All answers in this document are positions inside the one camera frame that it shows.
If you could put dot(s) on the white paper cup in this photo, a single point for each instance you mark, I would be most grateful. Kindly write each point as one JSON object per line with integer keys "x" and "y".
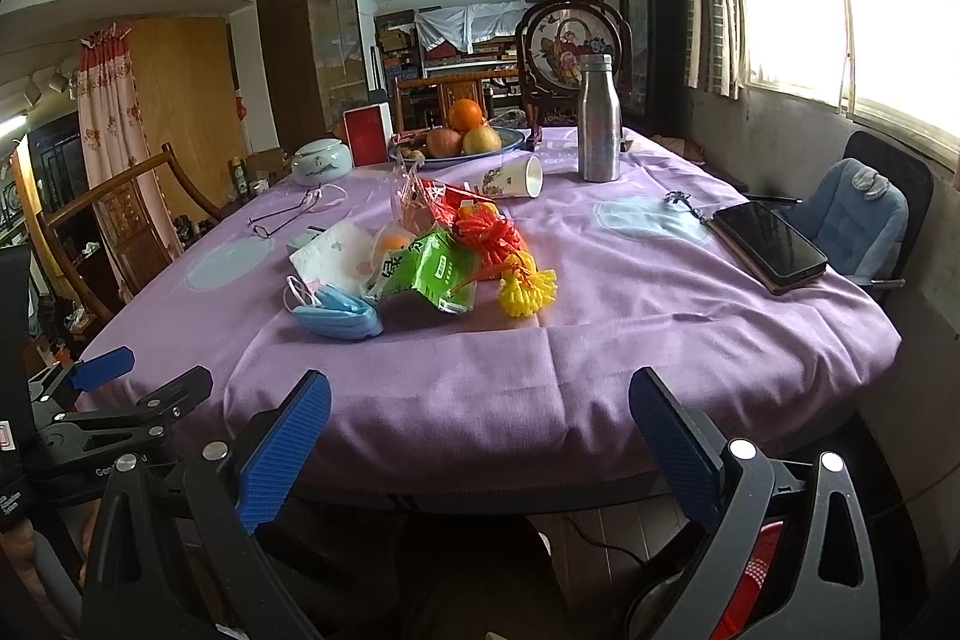
{"x": 520, "y": 178}

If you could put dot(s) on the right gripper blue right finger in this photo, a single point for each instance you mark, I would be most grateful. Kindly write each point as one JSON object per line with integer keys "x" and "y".
{"x": 821, "y": 583}

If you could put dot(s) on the red apple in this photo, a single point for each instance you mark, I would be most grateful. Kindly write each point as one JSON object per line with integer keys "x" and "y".
{"x": 443, "y": 142}

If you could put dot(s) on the wooden armchair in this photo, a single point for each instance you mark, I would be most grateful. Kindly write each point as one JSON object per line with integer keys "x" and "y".
{"x": 129, "y": 234}

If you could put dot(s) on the red trash bin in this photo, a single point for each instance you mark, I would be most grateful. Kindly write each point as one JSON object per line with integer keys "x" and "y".
{"x": 737, "y": 613}

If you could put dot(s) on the blue fruit plate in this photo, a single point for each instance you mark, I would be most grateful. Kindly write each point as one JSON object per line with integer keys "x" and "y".
{"x": 409, "y": 147}

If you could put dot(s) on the silver metal bottle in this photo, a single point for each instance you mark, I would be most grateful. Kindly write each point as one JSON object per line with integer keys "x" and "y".
{"x": 599, "y": 121}

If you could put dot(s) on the purple tablecloth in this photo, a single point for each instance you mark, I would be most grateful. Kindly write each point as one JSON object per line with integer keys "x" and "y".
{"x": 484, "y": 402}

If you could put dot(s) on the black eyeglasses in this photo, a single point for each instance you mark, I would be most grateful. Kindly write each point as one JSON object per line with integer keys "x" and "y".
{"x": 326, "y": 196}

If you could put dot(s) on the red snack packet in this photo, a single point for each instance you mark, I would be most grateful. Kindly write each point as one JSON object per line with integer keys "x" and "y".
{"x": 444, "y": 200}

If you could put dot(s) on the blue cushioned office chair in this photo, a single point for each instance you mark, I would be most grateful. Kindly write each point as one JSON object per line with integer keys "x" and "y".
{"x": 866, "y": 213}

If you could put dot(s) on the white plastic bag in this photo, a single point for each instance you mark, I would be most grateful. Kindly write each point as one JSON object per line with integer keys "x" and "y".
{"x": 339, "y": 257}

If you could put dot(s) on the dark wooden cabinet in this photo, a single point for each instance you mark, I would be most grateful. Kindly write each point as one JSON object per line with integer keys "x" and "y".
{"x": 658, "y": 41}

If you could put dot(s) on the wooden glass cabinet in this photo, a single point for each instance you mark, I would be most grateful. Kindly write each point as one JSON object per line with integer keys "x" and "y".
{"x": 313, "y": 59}

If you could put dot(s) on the light blue face mask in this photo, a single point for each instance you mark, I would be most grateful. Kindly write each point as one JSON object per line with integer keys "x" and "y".
{"x": 639, "y": 217}

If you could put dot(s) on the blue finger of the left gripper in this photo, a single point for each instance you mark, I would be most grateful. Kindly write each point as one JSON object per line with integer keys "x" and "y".
{"x": 88, "y": 374}
{"x": 178, "y": 397}

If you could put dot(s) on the red and white box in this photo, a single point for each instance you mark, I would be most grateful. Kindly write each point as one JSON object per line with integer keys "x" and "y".
{"x": 368, "y": 131}

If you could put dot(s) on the orange fruit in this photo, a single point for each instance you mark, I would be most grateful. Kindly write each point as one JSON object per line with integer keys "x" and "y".
{"x": 465, "y": 115}

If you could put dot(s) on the clear plastic wrapper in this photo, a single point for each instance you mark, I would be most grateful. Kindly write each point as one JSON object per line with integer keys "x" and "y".
{"x": 408, "y": 209}

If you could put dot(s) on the green snack wrapper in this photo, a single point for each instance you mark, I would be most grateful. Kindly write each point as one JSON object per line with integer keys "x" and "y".
{"x": 433, "y": 265}

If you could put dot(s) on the yellow apple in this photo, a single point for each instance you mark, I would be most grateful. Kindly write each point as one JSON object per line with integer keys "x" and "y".
{"x": 481, "y": 140}

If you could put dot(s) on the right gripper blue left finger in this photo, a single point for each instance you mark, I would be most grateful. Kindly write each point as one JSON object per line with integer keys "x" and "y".
{"x": 174, "y": 552}

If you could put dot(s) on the pink floral curtain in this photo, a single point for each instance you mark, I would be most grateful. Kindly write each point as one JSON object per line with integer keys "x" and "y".
{"x": 109, "y": 114}

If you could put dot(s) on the round framed embroidery screen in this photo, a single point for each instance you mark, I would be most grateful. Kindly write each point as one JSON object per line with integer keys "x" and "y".
{"x": 551, "y": 39}

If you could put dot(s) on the black tablet in case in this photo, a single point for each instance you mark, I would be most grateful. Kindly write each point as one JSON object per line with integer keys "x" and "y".
{"x": 775, "y": 252}

